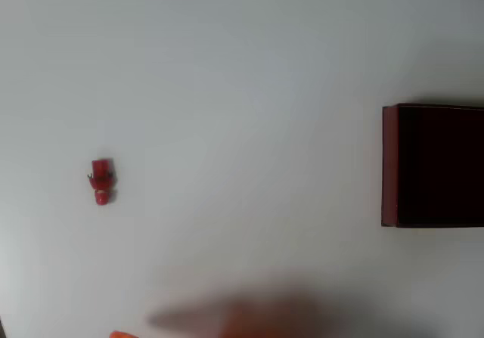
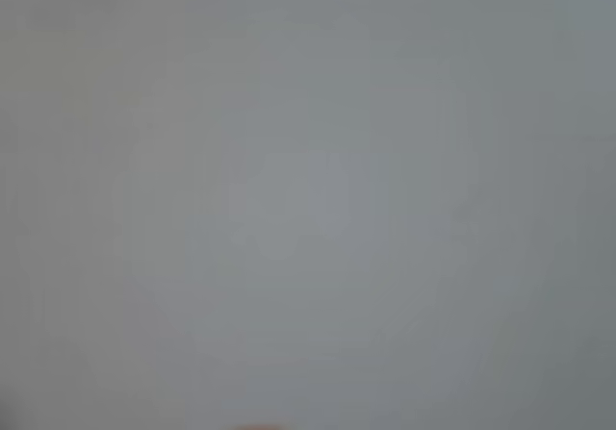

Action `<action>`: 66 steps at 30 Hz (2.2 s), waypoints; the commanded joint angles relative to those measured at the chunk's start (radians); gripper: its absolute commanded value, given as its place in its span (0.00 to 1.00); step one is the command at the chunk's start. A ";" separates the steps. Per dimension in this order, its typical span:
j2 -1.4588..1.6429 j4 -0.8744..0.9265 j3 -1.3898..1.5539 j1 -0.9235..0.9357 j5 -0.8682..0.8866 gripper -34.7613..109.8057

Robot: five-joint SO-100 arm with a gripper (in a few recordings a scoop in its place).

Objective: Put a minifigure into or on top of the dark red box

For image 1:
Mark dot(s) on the dark red open box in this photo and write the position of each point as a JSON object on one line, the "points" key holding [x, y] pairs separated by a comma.
{"points": [[435, 168]]}

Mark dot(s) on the small red toy figure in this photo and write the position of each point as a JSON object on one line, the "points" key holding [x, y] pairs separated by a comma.
{"points": [[101, 175]]}

